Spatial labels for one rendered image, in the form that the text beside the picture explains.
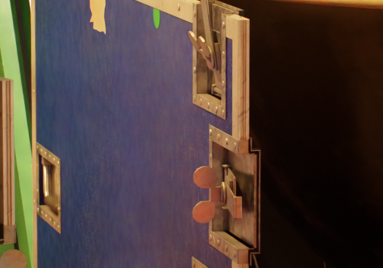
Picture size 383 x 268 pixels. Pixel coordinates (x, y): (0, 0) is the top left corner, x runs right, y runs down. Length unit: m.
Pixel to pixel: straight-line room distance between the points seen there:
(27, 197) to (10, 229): 2.69
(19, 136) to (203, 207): 2.21
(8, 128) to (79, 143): 1.17
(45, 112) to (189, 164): 0.75
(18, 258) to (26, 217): 2.62
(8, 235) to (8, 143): 0.08
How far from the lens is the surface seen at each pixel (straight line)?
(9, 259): 2.19
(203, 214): 2.63
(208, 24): 2.66
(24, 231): 4.81
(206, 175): 2.62
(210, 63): 2.66
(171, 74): 2.82
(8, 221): 2.13
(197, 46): 2.67
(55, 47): 3.41
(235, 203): 2.55
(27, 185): 4.82
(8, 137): 2.12
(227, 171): 2.66
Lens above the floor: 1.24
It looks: 9 degrees down
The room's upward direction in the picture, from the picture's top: straight up
